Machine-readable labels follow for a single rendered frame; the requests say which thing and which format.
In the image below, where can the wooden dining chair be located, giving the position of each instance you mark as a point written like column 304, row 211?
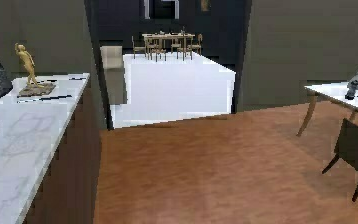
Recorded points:
column 197, row 45
column 175, row 46
column 137, row 48
column 184, row 50
column 158, row 50

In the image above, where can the wooden dining table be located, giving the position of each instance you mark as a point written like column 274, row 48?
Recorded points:
column 168, row 36

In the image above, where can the white framed window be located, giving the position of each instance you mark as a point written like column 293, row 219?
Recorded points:
column 161, row 9

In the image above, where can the black pen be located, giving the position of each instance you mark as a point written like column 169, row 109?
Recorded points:
column 45, row 98
column 77, row 78

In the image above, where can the brown cabinet with marble top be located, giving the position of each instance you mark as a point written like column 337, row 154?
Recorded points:
column 37, row 140

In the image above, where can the golden figure statue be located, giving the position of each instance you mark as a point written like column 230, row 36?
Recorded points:
column 29, row 71

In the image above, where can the white table with wooden legs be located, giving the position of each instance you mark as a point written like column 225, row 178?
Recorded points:
column 333, row 93

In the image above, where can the grey spray bottle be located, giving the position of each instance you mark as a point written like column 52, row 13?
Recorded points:
column 354, row 85

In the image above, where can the dark chair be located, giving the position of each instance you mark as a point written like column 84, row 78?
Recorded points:
column 353, row 146

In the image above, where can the framed wall picture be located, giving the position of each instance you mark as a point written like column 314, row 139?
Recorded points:
column 205, row 5

